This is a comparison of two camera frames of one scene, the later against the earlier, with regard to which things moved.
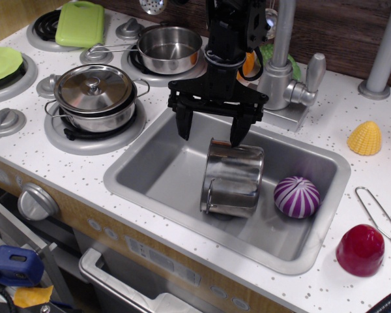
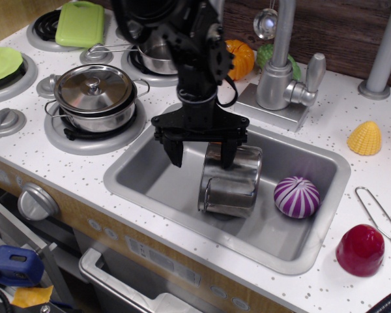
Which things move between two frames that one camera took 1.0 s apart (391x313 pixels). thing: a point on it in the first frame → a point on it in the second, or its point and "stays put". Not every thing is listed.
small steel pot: [231, 179] stays put
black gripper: [218, 91] → [193, 122]
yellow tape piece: [27, 297] stays put
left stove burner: [1, 90] stays put
